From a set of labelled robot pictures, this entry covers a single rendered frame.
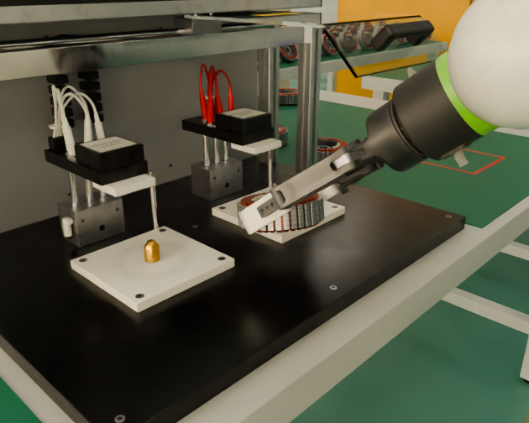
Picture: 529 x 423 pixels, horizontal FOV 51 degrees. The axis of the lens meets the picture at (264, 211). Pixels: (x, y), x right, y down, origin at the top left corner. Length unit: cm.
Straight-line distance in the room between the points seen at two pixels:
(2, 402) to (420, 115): 48
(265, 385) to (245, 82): 70
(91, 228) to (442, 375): 129
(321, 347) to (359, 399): 109
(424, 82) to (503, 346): 153
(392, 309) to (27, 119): 57
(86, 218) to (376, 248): 40
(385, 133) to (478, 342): 148
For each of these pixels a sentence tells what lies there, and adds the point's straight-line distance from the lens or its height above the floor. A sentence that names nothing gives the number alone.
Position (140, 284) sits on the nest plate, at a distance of 68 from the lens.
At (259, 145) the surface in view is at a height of 88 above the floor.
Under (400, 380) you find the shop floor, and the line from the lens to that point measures 178.
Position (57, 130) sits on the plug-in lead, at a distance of 82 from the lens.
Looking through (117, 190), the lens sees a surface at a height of 88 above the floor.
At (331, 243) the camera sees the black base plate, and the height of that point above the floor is 77.
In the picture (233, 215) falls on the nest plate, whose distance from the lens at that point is 85.
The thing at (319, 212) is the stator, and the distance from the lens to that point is 69.
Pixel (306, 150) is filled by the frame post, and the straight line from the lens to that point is 104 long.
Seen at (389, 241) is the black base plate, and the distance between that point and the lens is 81.
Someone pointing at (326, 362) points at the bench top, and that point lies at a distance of 61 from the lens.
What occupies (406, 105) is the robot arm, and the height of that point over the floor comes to 100.
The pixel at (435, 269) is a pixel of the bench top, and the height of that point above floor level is 75.
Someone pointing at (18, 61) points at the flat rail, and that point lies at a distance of 69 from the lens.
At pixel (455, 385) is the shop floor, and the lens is 181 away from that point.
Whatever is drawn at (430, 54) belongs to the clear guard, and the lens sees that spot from 86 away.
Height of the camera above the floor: 112
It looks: 23 degrees down
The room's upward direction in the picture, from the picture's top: straight up
